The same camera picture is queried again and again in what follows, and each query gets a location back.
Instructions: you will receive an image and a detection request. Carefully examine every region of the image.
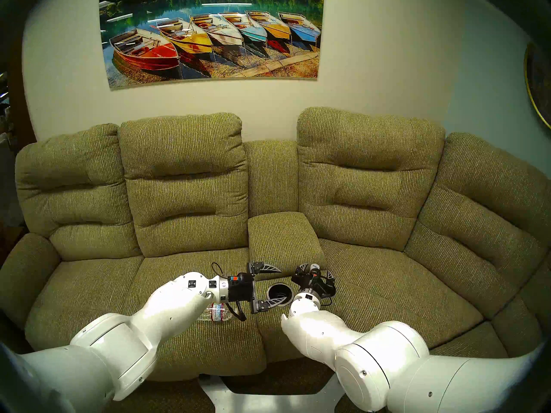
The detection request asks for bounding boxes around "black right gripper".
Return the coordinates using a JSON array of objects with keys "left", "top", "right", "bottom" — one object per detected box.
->
[{"left": 291, "top": 264, "right": 336, "bottom": 301}]

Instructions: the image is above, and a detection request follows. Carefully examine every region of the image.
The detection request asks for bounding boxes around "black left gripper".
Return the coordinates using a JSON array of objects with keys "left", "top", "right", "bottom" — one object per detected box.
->
[{"left": 227, "top": 262, "right": 290, "bottom": 314}]

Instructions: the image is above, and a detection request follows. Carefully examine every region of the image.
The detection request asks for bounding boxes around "clear bottle red-striped label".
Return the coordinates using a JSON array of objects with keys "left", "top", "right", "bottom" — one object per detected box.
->
[{"left": 197, "top": 302, "right": 235, "bottom": 323}]

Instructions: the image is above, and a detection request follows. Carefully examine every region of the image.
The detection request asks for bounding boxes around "metal-rimmed cup holder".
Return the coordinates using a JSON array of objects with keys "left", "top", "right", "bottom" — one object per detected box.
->
[{"left": 266, "top": 282, "right": 295, "bottom": 307}]

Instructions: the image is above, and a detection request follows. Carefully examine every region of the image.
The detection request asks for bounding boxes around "olive fabric console lid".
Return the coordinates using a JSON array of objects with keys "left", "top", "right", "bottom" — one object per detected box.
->
[{"left": 248, "top": 211, "right": 326, "bottom": 281}]

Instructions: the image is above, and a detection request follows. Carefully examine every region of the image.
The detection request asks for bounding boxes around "olive green fabric sofa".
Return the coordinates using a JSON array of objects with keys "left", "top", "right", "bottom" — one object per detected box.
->
[{"left": 0, "top": 107, "right": 551, "bottom": 385}]

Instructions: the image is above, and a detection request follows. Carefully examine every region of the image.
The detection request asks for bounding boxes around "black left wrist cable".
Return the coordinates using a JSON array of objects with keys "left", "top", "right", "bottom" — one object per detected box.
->
[{"left": 211, "top": 262, "right": 248, "bottom": 322}]

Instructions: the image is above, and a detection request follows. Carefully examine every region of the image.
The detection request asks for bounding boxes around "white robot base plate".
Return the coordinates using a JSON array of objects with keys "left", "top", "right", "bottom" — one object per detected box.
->
[{"left": 199, "top": 373, "right": 349, "bottom": 413}]

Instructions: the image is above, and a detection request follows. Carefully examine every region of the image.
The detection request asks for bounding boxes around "colourful boats wall picture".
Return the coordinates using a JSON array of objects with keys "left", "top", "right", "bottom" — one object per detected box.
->
[{"left": 99, "top": 0, "right": 325, "bottom": 91}]

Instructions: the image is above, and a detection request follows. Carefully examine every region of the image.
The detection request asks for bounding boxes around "black gold-rimmed wall clock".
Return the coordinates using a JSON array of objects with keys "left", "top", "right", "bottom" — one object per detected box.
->
[{"left": 524, "top": 40, "right": 551, "bottom": 131}]

